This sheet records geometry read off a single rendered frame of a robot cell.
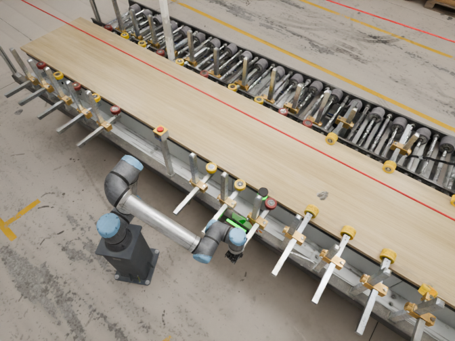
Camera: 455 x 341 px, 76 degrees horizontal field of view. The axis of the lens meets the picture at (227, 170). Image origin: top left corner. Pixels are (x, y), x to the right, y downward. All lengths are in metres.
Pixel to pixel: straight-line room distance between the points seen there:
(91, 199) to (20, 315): 1.10
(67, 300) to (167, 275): 0.83
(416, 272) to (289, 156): 1.07
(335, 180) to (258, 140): 0.64
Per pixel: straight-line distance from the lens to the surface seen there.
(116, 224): 2.03
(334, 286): 2.11
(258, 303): 2.69
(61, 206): 3.35
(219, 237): 1.57
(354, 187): 2.23
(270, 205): 1.98
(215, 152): 2.20
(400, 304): 2.34
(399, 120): 2.93
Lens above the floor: 2.62
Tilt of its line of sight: 55 degrees down
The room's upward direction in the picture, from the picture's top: 3 degrees clockwise
